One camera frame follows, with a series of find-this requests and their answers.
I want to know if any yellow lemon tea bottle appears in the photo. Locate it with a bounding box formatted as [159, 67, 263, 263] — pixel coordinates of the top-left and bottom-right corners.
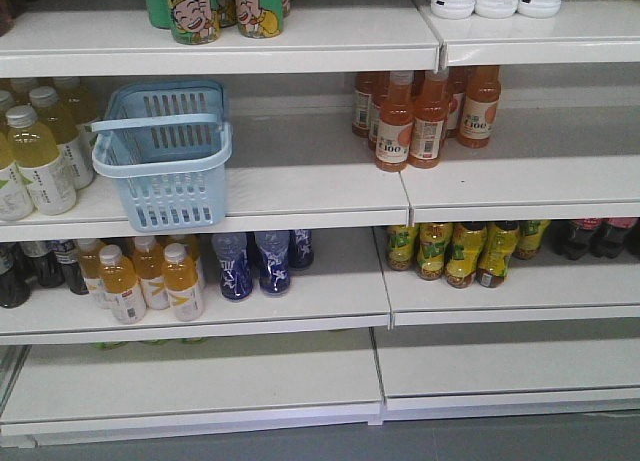
[514, 219, 551, 260]
[416, 222, 453, 281]
[386, 225, 419, 271]
[477, 221, 520, 288]
[445, 221, 488, 289]

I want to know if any blue sports drink bottle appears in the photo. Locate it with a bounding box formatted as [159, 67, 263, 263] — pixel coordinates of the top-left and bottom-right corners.
[288, 229, 314, 270]
[254, 230, 291, 296]
[211, 232, 253, 301]

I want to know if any green cartoon drink can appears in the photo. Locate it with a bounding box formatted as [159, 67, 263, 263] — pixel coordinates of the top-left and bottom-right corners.
[235, 0, 284, 39]
[167, 0, 220, 45]

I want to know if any white metal shelving unit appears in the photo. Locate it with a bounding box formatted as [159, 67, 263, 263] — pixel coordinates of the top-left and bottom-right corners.
[1, 0, 639, 447]

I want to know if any dark drink bottle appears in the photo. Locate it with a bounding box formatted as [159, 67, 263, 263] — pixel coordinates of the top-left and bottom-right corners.
[50, 239, 89, 295]
[20, 241, 64, 288]
[1, 243, 31, 309]

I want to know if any orange juice bottle white label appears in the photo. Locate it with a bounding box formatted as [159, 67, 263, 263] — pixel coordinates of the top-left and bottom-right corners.
[99, 244, 147, 324]
[162, 243, 204, 321]
[133, 236, 170, 310]

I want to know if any orange C100 drink bottle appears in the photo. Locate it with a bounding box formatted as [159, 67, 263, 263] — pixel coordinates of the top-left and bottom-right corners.
[408, 69, 449, 168]
[457, 65, 501, 149]
[375, 71, 414, 172]

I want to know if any light blue plastic basket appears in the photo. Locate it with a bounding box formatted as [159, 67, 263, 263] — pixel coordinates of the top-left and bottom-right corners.
[91, 79, 233, 232]

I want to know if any pale yellow juice bottle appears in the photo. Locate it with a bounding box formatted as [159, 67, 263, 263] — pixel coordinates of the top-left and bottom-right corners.
[0, 133, 34, 221]
[29, 86, 94, 190]
[6, 105, 77, 216]

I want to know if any cola bottle red label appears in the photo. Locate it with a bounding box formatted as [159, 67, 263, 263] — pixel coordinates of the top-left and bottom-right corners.
[552, 218, 603, 260]
[590, 217, 638, 259]

